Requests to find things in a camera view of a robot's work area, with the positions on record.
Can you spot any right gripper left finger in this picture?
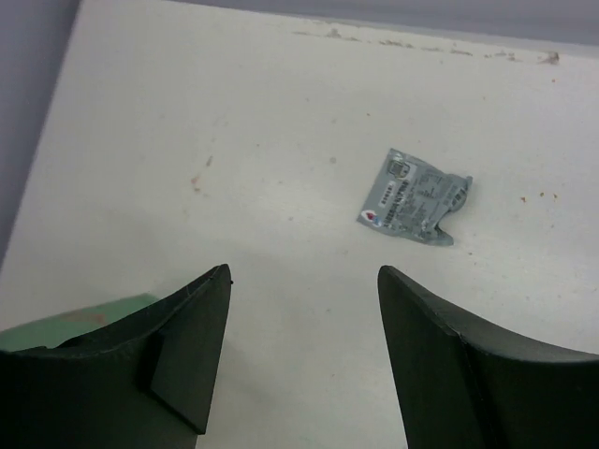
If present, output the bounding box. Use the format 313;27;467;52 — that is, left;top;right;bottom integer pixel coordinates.
1;264;232;448

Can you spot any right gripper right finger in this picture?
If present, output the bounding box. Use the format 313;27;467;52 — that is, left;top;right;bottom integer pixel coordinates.
377;266;598;448

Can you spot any green paper bag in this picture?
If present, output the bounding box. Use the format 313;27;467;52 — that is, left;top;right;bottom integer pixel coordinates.
1;294;158;352

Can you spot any grey snack packet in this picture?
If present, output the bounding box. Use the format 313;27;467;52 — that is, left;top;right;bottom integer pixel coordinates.
357;149;473;247

